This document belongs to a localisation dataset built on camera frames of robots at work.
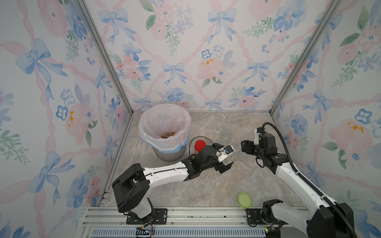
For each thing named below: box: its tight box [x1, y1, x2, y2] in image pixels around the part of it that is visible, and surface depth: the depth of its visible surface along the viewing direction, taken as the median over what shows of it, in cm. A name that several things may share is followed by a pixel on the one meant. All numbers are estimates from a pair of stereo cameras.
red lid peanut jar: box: [194, 139, 207, 153], surface depth 90 cm
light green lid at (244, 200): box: [237, 191, 254, 209], surface depth 80 cm
